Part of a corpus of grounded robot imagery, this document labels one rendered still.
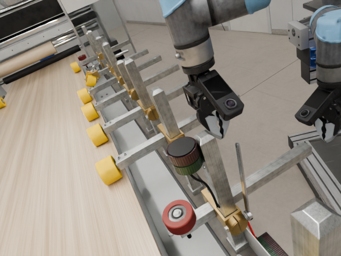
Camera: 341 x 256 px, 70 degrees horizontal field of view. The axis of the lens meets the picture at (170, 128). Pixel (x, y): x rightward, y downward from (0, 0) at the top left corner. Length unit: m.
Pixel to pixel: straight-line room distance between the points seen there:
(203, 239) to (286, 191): 0.96
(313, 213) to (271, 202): 1.43
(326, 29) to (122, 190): 0.66
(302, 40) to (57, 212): 1.13
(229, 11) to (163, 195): 0.79
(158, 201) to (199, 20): 0.77
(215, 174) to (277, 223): 1.14
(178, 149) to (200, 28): 0.23
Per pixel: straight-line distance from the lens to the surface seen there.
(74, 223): 0.79
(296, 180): 1.82
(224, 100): 0.49
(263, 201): 1.72
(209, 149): 0.48
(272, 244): 0.79
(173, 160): 0.45
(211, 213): 0.67
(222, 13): 0.49
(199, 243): 0.91
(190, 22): 0.48
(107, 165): 0.76
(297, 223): 0.30
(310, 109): 0.72
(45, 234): 0.83
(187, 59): 0.51
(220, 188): 0.56
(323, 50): 0.68
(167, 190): 1.08
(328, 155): 1.69
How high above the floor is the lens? 1.40
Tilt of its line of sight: 33 degrees down
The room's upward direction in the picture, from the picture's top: 23 degrees counter-clockwise
